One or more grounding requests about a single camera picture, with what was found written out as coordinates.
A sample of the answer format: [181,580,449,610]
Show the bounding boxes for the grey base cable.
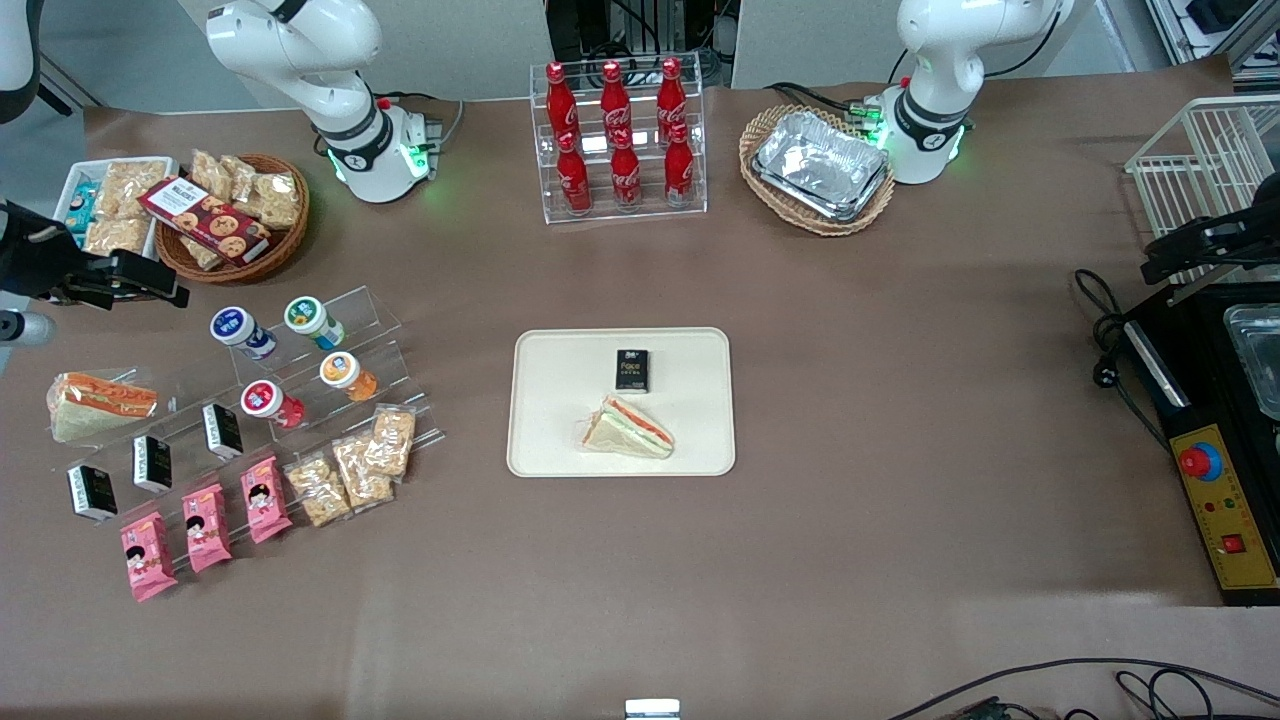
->
[375,92,466,151]

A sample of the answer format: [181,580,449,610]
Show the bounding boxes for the white wire rack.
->
[1125,95,1280,286]

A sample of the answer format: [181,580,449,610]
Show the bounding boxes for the orange gum bottle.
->
[319,352,380,403]

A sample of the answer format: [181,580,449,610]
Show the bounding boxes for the red cola bottle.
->
[545,62,579,143]
[556,132,593,215]
[609,130,643,212]
[656,57,688,136]
[664,122,695,208]
[600,60,633,141]

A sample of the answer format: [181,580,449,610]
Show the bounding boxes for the long black cable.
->
[885,657,1280,720]

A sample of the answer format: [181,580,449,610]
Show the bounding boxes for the black equipment with cables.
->
[546,0,739,86]

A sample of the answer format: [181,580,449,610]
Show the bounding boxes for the pink snack packet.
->
[241,456,293,545]
[120,512,179,603]
[181,483,233,574]

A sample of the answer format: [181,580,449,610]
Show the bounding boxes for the white rectangular bin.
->
[55,157,179,263]

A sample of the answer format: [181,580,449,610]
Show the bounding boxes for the steel tray mould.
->
[1222,303,1280,421]

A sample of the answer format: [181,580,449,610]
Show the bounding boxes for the red gum bottle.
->
[240,380,306,429]

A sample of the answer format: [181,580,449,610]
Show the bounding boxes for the red cookie box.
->
[138,177,273,265]

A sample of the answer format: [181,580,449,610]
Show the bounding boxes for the short silver metal bar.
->
[1125,320,1191,409]

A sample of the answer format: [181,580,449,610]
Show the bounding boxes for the black power cable with plug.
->
[1073,268,1171,451]

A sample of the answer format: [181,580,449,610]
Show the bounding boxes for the blue snack packet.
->
[65,180,101,233]

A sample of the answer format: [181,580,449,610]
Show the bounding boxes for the black sealing machine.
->
[1120,280,1280,608]

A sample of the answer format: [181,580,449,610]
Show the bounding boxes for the beige serving tray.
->
[506,327,737,478]

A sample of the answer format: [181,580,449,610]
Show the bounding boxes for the red emergency stop button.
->
[1178,440,1224,482]

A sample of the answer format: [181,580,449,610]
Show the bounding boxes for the stacked aluminium foil trays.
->
[751,110,891,223]

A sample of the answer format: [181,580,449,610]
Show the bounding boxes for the green cap gum bottle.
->
[284,296,346,351]

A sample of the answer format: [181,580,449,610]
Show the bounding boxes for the grey metal shelf frame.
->
[1145,0,1280,96]

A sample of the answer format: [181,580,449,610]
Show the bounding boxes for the light wicker basket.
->
[739,104,896,237]

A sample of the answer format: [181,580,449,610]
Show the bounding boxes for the black base cable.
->
[765,82,881,126]

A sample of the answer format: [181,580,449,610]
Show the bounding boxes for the brown wicker basket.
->
[155,153,311,285]

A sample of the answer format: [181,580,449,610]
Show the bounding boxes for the wrapped triangle sandwich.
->
[46,370,159,444]
[580,394,675,461]

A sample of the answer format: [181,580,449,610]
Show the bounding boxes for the looped black cable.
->
[1115,668,1280,720]

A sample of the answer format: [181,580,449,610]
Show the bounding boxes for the clear acrylic stepped stand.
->
[212,285,447,501]
[45,365,256,593]

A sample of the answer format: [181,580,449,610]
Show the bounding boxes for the blue gum bottle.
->
[210,306,278,361]

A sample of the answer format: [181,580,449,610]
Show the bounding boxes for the clear acrylic bottle rack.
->
[530,55,708,225]

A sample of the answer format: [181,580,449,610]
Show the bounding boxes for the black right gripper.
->
[0,200,191,312]

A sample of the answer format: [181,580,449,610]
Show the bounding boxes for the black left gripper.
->
[1141,175,1280,286]

